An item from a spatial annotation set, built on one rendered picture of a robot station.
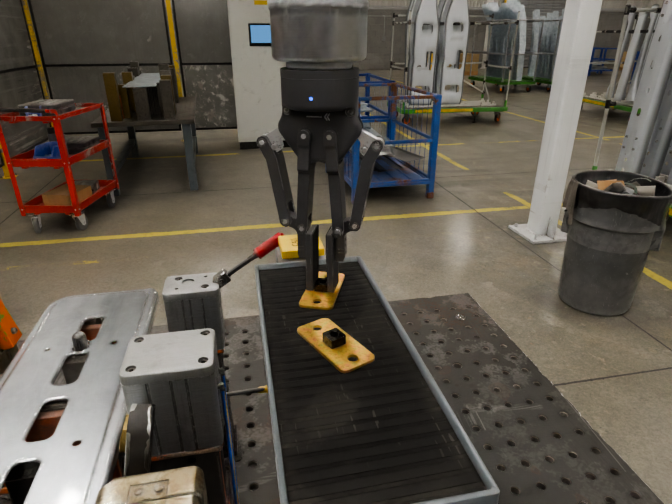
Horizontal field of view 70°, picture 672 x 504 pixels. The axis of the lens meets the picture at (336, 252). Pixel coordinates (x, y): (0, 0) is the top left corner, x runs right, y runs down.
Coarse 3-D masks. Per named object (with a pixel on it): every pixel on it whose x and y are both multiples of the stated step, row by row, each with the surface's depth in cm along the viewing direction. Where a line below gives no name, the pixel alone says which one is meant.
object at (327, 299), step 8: (320, 272) 60; (320, 280) 56; (320, 288) 55; (336, 288) 56; (304, 296) 54; (312, 296) 54; (320, 296) 54; (328, 296) 54; (336, 296) 54; (304, 304) 53; (312, 304) 53; (320, 304) 53; (328, 304) 53
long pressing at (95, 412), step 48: (48, 336) 76; (96, 336) 76; (0, 384) 66; (48, 384) 65; (96, 384) 65; (0, 432) 57; (96, 432) 57; (0, 480) 51; (48, 480) 51; (96, 480) 51
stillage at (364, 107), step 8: (368, 80) 651; (384, 80) 576; (392, 80) 549; (368, 88) 656; (368, 96) 660; (360, 104) 567; (368, 104) 659; (376, 104) 624; (368, 112) 669; (384, 112) 586; (368, 128) 590; (376, 136) 590
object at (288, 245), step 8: (280, 240) 70; (288, 240) 70; (296, 240) 70; (320, 240) 70; (280, 248) 68; (288, 248) 67; (296, 248) 67; (320, 248) 67; (288, 256) 67; (296, 256) 67
